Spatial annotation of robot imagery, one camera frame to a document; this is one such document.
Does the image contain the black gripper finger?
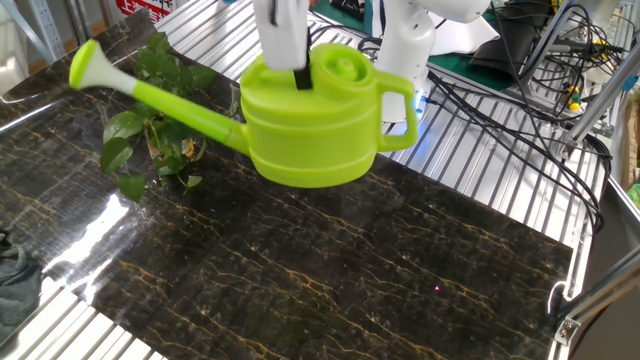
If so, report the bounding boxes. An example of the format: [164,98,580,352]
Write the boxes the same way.
[292,27,315,92]

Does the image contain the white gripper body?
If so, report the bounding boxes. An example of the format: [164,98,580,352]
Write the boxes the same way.
[252,0,311,72]

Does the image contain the lime green watering can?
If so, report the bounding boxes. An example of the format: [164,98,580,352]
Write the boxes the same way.
[68,38,420,190]

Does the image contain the green leafy potted plant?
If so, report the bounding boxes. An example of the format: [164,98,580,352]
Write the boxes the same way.
[99,32,241,204]

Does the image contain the red white sign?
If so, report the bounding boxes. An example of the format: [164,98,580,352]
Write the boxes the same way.
[115,0,175,24]

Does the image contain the grey perforated shelf upright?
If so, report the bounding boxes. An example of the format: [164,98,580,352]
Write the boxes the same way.
[27,0,67,62]

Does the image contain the black marble pattern mat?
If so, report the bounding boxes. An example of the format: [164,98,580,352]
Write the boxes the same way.
[0,7,574,360]

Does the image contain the grey metal bar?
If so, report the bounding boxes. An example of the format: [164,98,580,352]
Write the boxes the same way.
[519,0,576,86]

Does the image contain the slanted aluminium profile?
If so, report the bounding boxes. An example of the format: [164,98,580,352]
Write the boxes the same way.
[564,47,640,147]

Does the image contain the grey crumpled cloth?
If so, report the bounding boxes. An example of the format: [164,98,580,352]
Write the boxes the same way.
[0,227,45,342]

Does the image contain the dark grey panel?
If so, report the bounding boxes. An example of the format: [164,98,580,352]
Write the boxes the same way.
[569,174,640,360]

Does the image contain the black cable bundle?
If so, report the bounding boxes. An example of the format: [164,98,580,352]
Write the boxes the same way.
[357,0,615,235]

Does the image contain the aluminium profile with bracket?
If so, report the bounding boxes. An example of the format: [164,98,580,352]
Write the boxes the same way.
[552,257,640,347]

